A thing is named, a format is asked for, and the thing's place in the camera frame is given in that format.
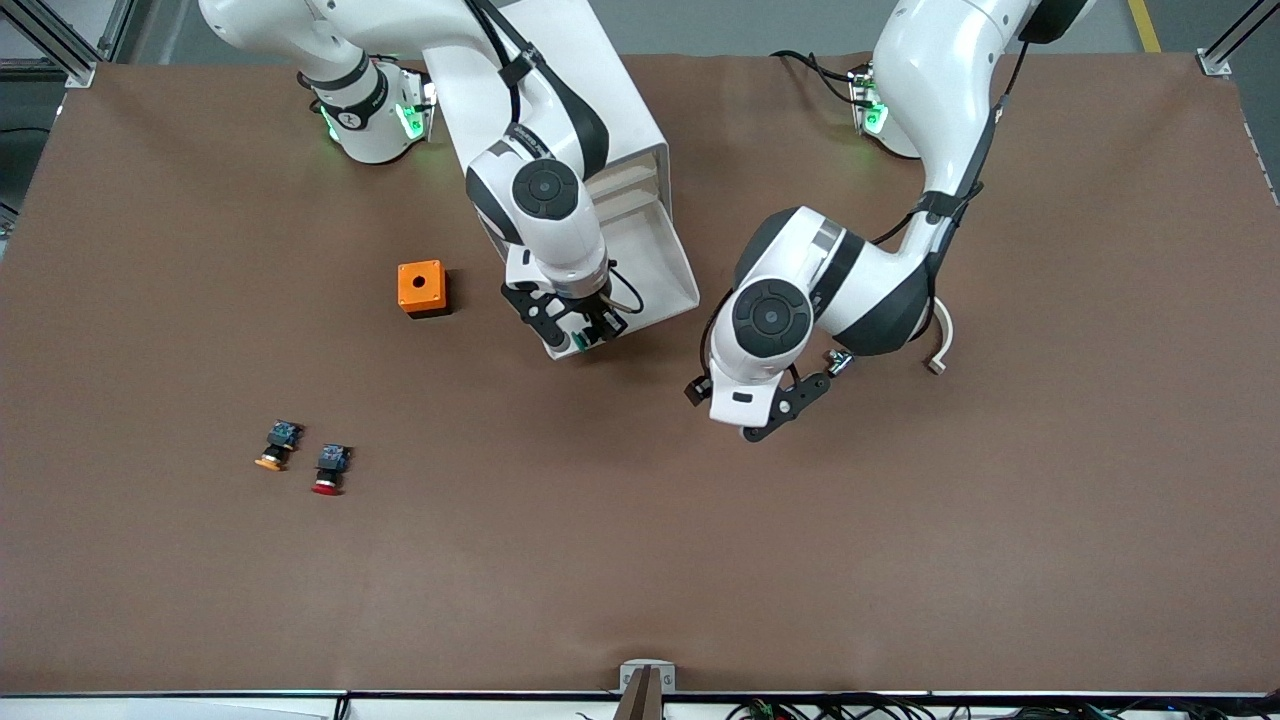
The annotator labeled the white semicircular clamp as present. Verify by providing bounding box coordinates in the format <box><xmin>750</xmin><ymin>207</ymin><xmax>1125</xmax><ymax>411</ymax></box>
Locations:
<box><xmin>924</xmin><ymin>298</ymin><xmax>957</xmax><ymax>377</ymax></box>

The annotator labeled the brown table cover sheet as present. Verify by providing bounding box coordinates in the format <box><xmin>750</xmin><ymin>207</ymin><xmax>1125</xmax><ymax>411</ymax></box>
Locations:
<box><xmin>0</xmin><ymin>52</ymin><xmax>1280</xmax><ymax>696</ymax></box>

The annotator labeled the orange button enclosure box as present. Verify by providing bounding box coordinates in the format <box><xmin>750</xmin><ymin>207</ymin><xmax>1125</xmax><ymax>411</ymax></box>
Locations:
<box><xmin>397</xmin><ymin>260</ymin><xmax>452</xmax><ymax>320</ymax></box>

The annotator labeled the red push button switch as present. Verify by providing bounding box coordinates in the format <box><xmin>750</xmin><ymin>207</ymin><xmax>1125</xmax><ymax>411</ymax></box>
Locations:
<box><xmin>310</xmin><ymin>444</ymin><xmax>352</xmax><ymax>497</ymax></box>

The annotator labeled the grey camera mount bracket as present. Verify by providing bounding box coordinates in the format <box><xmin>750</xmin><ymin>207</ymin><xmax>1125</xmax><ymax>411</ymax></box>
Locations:
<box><xmin>618</xmin><ymin>658</ymin><xmax>677</xmax><ymax>720</ymax></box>

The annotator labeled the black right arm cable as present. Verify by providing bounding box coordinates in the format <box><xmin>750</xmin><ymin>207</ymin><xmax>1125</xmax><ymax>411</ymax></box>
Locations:
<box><xmin>462</xmin><ymin>0</ymin><xmax>546</xmax><ymax>136</ymax></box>

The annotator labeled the yellow push button switch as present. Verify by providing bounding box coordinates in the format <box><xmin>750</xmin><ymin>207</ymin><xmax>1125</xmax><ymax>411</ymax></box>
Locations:
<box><xmin>254</xmin><ymin>420</ymin><xmax>303</xmax><ymax>472</ymax></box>

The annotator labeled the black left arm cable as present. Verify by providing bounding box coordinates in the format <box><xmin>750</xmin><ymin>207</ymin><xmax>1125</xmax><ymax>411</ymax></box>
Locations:
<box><xmin>870</xmin><ymin>30</ymin><xmax>1036</xmax><ymax>301</ymax></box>

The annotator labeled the black arm base cable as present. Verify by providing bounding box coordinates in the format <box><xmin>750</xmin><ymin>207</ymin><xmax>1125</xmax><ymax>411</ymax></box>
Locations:
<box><xmin>770</xmin><ymin>48</ymin><xmax>863</xmax><ymax>106</ymax></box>

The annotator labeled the aluminium frame post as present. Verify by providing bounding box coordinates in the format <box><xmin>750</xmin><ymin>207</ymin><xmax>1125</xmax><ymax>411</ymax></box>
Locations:
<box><xmin>0</xmin><ymin>0</ymin><xmax>136</xmax><ymax>89</ymax></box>
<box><xmin>1197</xmin><ymin>0</ymin><xmax>1263</xmax><ymax>77</ymax></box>

